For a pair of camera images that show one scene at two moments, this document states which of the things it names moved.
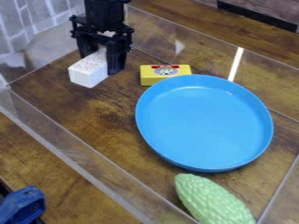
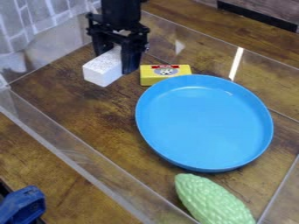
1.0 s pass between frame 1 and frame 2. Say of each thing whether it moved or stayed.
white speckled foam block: moved
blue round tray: stayed
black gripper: moved
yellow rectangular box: stayed
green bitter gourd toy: stayed
